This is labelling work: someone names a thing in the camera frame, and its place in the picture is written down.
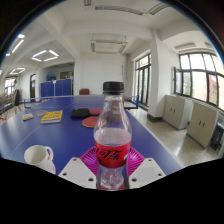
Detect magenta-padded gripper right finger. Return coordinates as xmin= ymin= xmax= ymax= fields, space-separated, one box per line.
xmin=123 ymin=146 xmax=167 ymax=190

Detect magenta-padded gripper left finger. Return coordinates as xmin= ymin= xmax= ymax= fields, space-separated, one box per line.
xmin=58 ymin=145 xmax=101 ymax=190

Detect clear bottle with red label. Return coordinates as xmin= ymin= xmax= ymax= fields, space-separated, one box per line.
xmin=93 ymin=81 xmax=133 ymax=191

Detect white mug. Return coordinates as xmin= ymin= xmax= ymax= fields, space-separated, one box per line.
xmin=23 ymin=144 xmax=57 ymax=175

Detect orange-red table tennis paddle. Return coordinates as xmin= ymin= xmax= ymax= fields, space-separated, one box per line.
xmin=81 ymin=116 xmax=100 ymax=128

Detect black paddle case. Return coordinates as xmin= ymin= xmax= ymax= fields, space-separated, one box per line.
xmin=70 ymin=107 xmax=91 ymax=119

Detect yellow book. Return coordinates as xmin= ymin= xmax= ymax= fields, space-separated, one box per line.
xmin=39 ymin=110 xmax=64 ymax=125

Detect dark red table tennis paddle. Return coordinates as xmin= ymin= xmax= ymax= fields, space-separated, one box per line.
xmin=89 ymin=108 xmax=103 ymax=116

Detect beige two-door cabinet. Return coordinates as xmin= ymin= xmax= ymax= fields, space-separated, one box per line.
xmin=162 ymin=94 xmax=189 ymax=130
xmin=186 ymin=101 xmax=219 ymax=149

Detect grey thin book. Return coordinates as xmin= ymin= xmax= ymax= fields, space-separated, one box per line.
xmin=34 ymin=109 xmax=49 ymax=117

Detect small colourful book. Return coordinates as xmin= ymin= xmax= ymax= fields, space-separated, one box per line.
xmin=21 ymin=112 xmax=35 ymax=122

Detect black bin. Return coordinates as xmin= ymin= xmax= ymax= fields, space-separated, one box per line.
xmin=210 ymin=121 xmax=224 ymax=151

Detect brown armchair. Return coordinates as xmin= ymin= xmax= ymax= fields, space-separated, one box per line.
xmin=78 ymin=88 xmax=91 ymax=96

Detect blue partition panels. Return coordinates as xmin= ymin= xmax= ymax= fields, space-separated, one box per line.
xmin=40 ymin=78 xmax=73 ymax=98

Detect tall black framed window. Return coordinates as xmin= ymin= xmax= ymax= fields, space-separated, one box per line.
xmin=134 ymin=53 xmax=152 ymax=107

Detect person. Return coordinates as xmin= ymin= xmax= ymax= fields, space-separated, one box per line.
xmin=12 ymin=79 xmax=23 ymax=115

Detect table with red legs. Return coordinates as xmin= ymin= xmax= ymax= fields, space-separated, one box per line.
xmin=0 ymin=94 xmax=14 ymax=121

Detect dark wooden door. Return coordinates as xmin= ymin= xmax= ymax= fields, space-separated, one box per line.
xmin=29 ymin=73 xmax=37 ymax=99

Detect wide black framed window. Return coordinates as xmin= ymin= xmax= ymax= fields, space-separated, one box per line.
xmin=173 ymin=52 xmax=224 ymax=111

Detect ceiling light group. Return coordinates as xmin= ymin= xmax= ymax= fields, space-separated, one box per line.
xmin=0 ymin=33 xmax=60 ymax=76

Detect ceiling air conditioner unit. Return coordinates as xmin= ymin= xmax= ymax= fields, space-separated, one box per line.
xmin=90 ymin=39 xmax=129 ymax=55

